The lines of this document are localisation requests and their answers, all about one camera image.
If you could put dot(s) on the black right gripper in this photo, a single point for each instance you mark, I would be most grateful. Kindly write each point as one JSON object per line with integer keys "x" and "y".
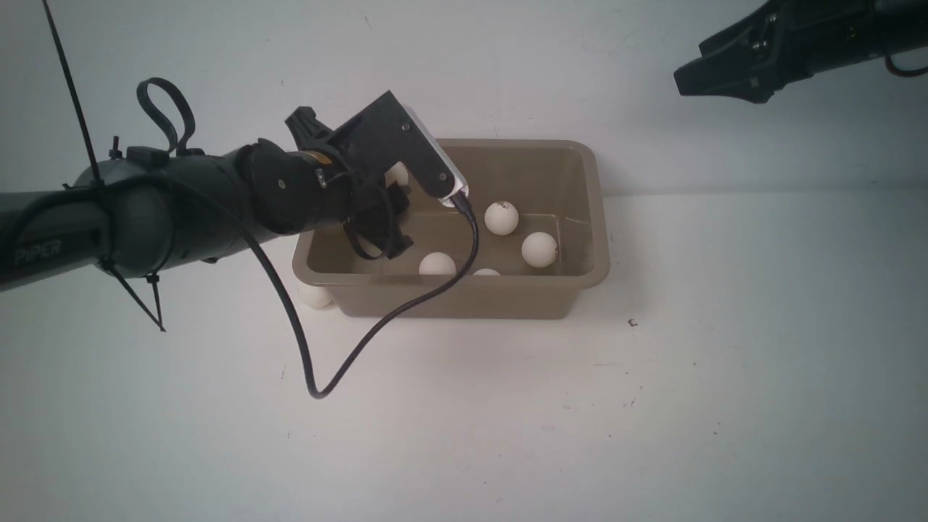
{"x": 751, "y": 60}

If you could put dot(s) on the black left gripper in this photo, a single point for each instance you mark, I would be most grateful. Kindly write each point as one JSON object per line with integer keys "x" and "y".
{"x": 362, "y": 204}

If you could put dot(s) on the white plain table-tennis ball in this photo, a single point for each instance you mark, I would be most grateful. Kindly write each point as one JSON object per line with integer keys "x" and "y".
{"x": 437, "y": 264}

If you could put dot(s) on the white ball with logo rear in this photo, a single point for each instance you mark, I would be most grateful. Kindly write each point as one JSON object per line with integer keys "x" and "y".
{"x": 501, "y": 218}

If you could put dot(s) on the white ball with logo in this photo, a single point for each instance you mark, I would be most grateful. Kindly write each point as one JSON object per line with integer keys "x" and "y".
{"x": 501, "y": 218}
{"x": 539, "y": 250}

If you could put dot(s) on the white ball with logo front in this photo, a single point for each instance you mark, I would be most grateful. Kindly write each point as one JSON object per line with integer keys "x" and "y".
{"x": 539, "y": 250}

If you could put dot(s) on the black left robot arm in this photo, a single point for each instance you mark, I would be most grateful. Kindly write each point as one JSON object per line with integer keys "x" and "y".
{"x": 143, "y": 210}

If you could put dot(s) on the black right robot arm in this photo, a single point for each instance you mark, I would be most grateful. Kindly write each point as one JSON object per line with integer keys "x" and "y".
{"x": 838, "y": 34}

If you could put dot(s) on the tan plastic bin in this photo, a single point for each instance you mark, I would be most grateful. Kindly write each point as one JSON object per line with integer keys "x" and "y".
{"x": 554, "y": 184}

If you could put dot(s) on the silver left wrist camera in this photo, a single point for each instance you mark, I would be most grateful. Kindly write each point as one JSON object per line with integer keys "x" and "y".
{"x": 387, "y": 132}

